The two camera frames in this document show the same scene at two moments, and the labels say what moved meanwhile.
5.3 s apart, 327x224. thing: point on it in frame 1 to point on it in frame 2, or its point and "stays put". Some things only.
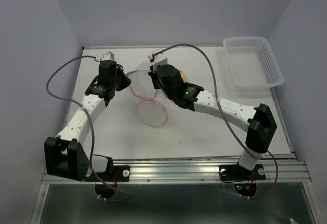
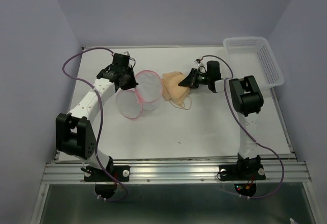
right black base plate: x=238 y=173 stays put
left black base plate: x=115 y=173 stays put
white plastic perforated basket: x=253 y=66 stays put
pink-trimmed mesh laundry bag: x=150 y=112 to x=145 y=96
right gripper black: x=153 y=73 to x=189 y=80
